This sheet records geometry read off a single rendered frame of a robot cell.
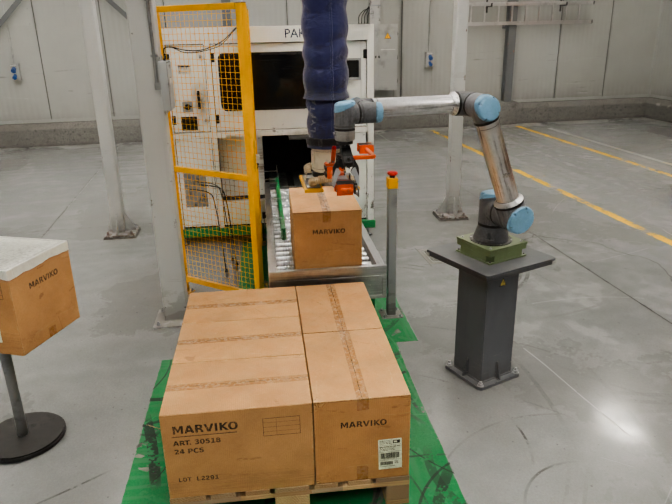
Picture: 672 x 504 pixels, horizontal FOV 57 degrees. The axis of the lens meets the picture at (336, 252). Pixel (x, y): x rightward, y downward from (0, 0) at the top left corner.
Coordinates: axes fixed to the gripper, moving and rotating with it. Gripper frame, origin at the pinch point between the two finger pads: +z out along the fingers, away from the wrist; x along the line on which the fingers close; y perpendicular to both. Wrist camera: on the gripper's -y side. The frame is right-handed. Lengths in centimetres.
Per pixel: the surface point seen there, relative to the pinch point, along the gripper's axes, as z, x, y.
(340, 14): -73, -5, 50
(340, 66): -49, -5, 50
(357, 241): 52, -17, 73
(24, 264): 27, 140, -4
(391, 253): 80, -48, 124
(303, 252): 57, 15, 73
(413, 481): 127, -23, -45
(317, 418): 80, 20, -58
